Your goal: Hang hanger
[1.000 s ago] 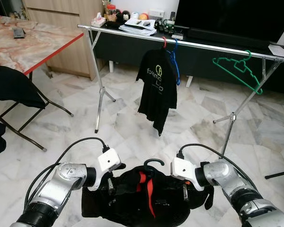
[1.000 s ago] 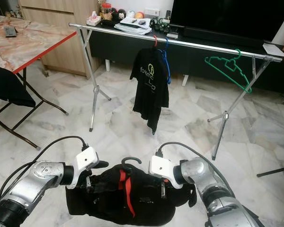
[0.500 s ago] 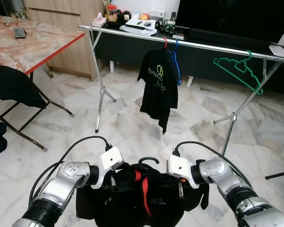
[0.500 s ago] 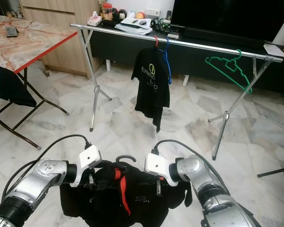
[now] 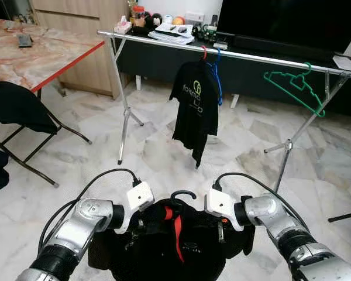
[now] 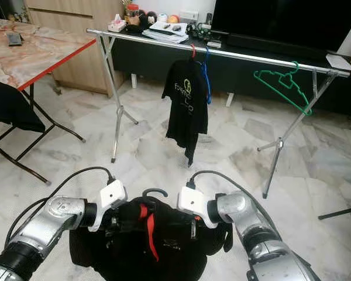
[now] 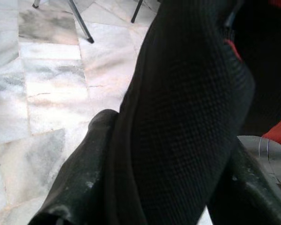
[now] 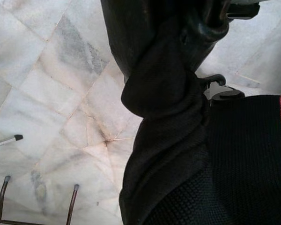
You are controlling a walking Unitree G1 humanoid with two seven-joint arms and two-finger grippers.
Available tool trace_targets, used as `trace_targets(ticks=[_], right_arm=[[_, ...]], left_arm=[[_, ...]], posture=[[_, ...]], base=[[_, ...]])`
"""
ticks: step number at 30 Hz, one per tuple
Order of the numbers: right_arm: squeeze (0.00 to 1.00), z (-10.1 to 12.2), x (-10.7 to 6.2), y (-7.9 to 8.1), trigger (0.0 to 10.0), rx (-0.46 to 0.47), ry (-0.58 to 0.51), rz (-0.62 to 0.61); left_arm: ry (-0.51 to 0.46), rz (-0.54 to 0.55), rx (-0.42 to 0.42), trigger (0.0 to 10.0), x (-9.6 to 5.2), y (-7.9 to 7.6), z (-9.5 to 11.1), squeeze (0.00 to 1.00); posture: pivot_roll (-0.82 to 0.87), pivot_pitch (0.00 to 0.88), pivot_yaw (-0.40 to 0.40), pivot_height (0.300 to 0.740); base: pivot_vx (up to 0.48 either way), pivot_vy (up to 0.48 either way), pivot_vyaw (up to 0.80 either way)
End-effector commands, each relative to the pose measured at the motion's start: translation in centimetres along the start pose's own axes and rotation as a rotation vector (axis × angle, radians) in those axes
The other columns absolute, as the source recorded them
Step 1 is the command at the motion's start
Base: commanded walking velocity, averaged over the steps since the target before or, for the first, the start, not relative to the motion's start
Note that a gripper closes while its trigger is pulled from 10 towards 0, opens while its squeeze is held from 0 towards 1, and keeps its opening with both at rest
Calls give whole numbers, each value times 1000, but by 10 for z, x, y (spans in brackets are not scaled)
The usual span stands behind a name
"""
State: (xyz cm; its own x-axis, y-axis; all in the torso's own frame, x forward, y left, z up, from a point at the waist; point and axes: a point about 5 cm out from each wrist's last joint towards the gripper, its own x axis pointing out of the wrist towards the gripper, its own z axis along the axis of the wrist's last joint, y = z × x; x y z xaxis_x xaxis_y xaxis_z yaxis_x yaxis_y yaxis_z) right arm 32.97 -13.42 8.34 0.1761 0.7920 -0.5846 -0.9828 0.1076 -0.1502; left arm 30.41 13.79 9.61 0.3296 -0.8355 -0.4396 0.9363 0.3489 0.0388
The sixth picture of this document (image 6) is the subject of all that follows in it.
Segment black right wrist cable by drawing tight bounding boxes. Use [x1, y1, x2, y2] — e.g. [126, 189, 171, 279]
[186, 170, 273, 220]

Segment white paper sheet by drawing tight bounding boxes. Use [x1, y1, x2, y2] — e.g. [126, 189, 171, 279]
[325, 53, 351, 71]

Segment small black wallet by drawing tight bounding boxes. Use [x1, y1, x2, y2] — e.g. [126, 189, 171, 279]
[6, 32, 23, 47]

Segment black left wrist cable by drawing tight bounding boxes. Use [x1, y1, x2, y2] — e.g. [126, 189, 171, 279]
[5, 167, 116, 249]

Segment pink tissue box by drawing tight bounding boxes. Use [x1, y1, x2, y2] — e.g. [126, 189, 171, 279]
[107, 15, 127, 33]

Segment black hooded jacket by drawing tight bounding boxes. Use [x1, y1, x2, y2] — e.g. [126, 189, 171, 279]
[0, 79, 46, 133]

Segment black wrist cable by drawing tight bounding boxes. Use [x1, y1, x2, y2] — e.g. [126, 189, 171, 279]
[186, 170, 273, 220]
[5, 167, 116, 249]

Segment silver metal clothes rack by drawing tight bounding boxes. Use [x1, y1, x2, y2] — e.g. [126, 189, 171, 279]
[87, 29, 350, 198]

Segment red lid snack jar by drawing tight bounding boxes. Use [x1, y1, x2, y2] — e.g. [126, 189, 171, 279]
[125, 3, 140, 25]

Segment black soundbar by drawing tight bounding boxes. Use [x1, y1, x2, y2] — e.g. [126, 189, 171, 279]
[225, 33, 331, 59]

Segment black TV console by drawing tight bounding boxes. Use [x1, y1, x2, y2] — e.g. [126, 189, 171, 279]
[111, 25, 351, 118]

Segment black mouse plush toy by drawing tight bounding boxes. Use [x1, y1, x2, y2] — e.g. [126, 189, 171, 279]
[136, 10, 156, 27]

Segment black t-shirt green logo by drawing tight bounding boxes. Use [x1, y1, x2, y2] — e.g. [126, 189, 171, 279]
[161, 58, 209, 166]

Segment light wood cabinet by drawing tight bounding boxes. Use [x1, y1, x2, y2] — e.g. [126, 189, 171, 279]
[23, 0, 123, 97]

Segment black flat television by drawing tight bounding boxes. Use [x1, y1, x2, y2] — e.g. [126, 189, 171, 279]
[211, 0, 351, 50]

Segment stack of white papers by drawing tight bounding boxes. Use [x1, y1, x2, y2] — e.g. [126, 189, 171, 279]
[142, 20, 189, 43]

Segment blue plastic hanger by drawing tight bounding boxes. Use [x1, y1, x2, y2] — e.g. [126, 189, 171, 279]
[198, 47, 212, 104]

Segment green plastic hanger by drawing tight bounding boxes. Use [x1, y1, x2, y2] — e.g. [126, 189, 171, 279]
[253, 61, 313, 115]

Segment black garment red stripes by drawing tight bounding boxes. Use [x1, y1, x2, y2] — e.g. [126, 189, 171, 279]
[69, 196, 233, 281]

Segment black plastic hanger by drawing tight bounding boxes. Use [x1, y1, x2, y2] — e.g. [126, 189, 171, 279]
[142, 188, 168, 200]

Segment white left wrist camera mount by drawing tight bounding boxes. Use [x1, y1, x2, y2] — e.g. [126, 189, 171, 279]
[88, 179, 128, 232]

